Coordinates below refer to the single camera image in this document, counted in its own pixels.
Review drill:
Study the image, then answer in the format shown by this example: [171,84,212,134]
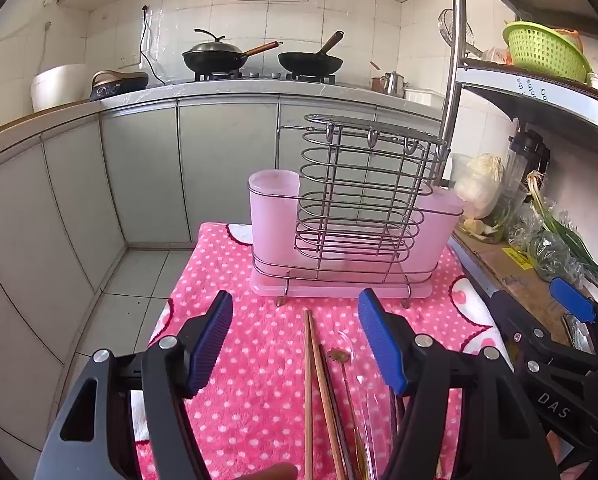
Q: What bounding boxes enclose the white pot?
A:
[31,63,92,113]

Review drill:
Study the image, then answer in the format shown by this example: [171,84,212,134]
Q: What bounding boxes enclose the white plastic container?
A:
[404,87,445,107]

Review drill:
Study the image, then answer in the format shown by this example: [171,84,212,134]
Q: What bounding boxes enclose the green onions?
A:
[526,171,598,281]

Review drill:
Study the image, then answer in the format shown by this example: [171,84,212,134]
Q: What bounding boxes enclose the gold metal spoon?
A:
[328,349,372,480]

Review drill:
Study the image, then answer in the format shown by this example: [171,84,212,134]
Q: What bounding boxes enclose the steel kettle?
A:
[379,71,410,97]

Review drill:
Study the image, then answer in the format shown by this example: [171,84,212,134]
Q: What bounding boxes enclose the black frying pan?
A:
[278,31,345,76]

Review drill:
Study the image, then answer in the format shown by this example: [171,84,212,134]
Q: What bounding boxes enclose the black blender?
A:
[504,130,551,196]

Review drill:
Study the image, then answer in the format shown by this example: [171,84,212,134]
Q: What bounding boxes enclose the napa cabbage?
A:
[454,154,506,218]

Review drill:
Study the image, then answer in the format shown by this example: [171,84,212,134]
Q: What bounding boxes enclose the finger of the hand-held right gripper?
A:
[488,290,598,386]
[549,276,598,361]

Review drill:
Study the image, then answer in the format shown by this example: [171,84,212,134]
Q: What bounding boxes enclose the metal strainer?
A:
[438,8,482,57]

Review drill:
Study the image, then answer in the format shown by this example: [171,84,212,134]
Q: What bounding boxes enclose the wooden chopstick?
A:
[313,344,348,480]
[304,310,314,480]

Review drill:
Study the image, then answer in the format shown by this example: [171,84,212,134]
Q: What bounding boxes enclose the black power cable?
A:
[139,5,167,86]

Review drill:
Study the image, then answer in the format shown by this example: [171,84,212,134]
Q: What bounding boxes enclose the wide pink plastic cup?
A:
[414,187,466,286]

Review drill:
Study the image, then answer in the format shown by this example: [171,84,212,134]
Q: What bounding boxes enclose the pink polka dot blanket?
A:
[131,221,515,480]

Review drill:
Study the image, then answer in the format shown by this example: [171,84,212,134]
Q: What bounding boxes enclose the gas stove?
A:
[166,71,337,86]

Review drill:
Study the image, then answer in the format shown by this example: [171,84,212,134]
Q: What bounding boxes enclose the black wok with lid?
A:
[181,29,285,75]

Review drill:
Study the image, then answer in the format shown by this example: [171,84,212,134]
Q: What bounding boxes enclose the pink plastic drip tray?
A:
[250,255,432,301]

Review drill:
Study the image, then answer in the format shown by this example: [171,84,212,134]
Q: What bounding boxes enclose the metal storage shelf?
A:
[439,0,598,311]

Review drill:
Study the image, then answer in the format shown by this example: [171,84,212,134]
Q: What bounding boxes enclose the round pink plastic cup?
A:
[248,170,302,273]

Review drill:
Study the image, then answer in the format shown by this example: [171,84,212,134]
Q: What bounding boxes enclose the metal wire utensil rack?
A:
[251,114,450,308]

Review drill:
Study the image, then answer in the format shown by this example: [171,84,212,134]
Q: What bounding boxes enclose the cardboard sheet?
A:
[454,230,580,346]

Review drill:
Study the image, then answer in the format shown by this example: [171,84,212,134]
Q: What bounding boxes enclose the clear plastic spoon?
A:
[335,329,397,480]

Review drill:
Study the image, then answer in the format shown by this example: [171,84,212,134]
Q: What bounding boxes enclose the grey base cabinets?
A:
[0,92,445,461]

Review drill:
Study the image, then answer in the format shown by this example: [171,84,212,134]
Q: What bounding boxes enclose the green plastic basket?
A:
[502,21,592,83]

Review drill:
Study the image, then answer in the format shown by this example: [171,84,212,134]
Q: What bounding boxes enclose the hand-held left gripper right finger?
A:
[357,287,562,480]

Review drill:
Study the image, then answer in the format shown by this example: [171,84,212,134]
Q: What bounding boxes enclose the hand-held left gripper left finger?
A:
[34,290,235,480]

